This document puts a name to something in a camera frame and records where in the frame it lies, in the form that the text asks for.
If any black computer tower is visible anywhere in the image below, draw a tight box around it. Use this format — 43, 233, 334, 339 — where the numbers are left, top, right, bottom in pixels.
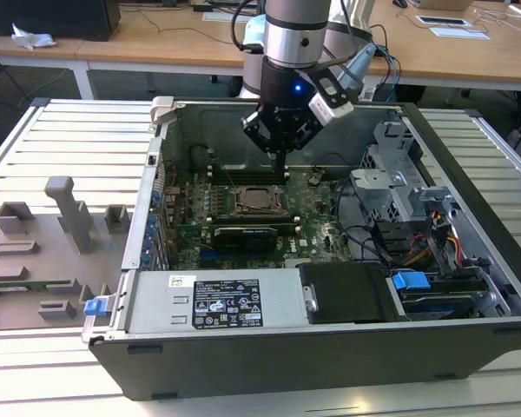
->
0, 0, 122, 43

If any black round speaker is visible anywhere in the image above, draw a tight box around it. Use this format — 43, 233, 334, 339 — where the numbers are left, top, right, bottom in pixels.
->
189, 146, 210, 169

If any crumpled white paper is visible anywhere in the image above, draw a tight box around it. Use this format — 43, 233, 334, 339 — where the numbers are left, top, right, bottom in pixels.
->
10, 22, 57, 50

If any wooden office desk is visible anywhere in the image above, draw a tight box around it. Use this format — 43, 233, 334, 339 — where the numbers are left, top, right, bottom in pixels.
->
76, 0, 521, 95
0, 8, 129, 102

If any black plastic shroud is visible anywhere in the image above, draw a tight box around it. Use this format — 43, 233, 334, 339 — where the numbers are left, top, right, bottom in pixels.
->
295, 261, 407, 326

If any cardboard box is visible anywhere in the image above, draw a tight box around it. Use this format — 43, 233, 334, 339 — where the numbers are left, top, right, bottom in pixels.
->
416, 0, 474, 12

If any black RAM slot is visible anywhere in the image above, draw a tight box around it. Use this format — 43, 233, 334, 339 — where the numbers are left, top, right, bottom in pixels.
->
177, 221, 299, 227
177, 217, 298, 224
211, 168, 287, 174
211, 171, 288, 177
178, 215, 297, 221
210, 178, 290, 184
210, 175, 289, 181
176, 223, 300, 230

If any black robot camera cable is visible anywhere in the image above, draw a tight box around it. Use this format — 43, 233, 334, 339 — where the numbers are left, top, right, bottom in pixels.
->
229, 0, 267, 54

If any pale grey case latch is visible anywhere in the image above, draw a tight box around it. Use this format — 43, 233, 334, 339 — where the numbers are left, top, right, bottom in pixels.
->
149, 96, 175, 128

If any silver power supply with label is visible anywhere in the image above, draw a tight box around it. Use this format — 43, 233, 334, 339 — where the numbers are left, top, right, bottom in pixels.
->
112, 268, 309, 335

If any white framed tray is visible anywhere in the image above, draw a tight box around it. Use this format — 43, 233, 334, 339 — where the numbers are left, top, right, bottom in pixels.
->
414, 14, 472, 28

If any green motherboard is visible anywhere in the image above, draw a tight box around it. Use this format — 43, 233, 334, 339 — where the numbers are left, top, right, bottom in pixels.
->
162, 167, 357, 270

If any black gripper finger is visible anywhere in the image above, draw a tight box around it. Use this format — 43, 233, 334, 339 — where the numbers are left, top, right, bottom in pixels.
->
241, 108, 282, 175
280, 121, 324, 175

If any white paper sheet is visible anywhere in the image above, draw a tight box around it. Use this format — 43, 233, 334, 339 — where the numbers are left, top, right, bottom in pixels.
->
429, 26, 491, 41
201, 10, 244, 23

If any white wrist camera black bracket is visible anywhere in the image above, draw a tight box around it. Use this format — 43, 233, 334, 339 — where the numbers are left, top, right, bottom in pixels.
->
307, 70, 356, 128

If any hard disk in blue carrier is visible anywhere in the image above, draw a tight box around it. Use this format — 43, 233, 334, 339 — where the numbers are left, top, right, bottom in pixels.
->
388, 269, 478, 321

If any blue cable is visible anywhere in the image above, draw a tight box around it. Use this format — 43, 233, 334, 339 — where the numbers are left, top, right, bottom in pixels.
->
373, 41, 404, 92

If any blue plastic latch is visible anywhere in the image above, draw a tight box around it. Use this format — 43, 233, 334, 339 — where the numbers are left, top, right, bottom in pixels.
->
82, 296, 109, 317

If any coloured wire bundle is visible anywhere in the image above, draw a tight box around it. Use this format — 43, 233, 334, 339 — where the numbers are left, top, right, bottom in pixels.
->
410, 210, 464, 267

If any silver metal drive cage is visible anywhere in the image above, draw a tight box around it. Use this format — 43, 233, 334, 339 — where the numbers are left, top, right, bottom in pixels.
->
349, 121, 459, 244

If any green RAM stick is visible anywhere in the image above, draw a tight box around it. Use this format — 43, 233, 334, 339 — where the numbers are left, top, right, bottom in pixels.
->
0, 280, 73, 296

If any black open PC case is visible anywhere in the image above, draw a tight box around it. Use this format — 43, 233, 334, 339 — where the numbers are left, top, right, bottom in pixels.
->
81, 96, 521, 403

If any blue plastic card retainer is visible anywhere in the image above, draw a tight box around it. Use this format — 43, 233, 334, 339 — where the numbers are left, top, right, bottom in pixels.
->
141, 190, 162, 268

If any blue expansion slot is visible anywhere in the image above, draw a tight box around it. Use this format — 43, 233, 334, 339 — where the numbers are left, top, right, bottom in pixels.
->
198, 248, 221, 268

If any grey parts rack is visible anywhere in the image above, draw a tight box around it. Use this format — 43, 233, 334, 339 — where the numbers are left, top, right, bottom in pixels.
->
0, 175, 134, 334

